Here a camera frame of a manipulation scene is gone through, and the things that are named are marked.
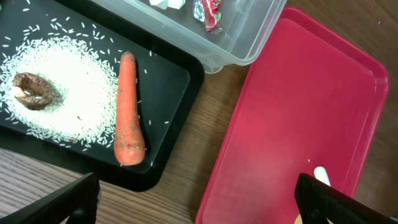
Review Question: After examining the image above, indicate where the white tissue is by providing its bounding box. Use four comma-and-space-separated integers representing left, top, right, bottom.
149, 0, 185, 9

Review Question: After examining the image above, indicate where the red serving tray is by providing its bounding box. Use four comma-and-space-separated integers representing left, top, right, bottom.
196, 7, 389, 223

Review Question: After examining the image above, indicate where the brown food scrap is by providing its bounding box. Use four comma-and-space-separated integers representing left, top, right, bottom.
11, 72, 57, 111

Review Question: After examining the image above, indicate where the orange carrot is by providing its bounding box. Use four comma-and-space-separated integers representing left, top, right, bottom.
114, 52, 146, 166

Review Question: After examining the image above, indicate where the white plastic spoon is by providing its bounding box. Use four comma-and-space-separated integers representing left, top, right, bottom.
313, 166, 331, 187

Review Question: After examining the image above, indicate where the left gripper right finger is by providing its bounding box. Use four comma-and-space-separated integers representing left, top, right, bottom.
294, 173, 397, 224

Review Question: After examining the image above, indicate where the clear plastic bin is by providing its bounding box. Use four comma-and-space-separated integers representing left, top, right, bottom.
94, 0, 286, 73

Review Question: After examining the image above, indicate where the red strawberry snack wrapper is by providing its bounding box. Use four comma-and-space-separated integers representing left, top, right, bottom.
193, 0, 222, 34

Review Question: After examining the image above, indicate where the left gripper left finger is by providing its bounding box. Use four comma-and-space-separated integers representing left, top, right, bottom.
1, 173, 100, 224

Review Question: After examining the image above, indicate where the black waste tray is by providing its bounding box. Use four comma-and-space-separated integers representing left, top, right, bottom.
1, 1, 205, 192

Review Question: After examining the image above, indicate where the white rice pile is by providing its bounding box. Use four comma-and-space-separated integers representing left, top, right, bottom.
1, 20, 130, 149

